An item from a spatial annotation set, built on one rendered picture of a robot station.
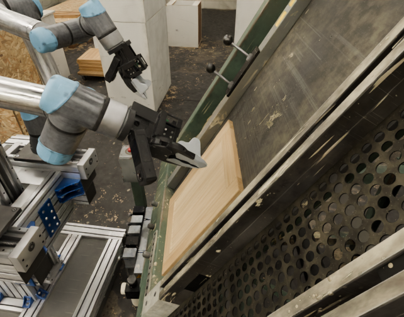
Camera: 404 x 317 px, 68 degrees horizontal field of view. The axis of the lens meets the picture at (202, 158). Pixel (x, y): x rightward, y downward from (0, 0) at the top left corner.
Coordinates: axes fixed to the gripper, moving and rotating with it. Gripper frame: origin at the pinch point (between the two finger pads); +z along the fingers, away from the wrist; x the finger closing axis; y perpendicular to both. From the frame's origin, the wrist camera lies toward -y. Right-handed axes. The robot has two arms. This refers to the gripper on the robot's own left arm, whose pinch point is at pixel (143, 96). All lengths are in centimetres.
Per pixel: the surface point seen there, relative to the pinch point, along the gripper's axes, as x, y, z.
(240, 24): 355, -14, 65
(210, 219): -41, 21, 30
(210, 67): 8.8, 26.3, 3.0
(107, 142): 146, -157, 71
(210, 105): 26.5, 12.2, 24.8
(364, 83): -52, 66, -2
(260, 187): -52, 43, 13
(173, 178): -0.2, -10.3, 40.3
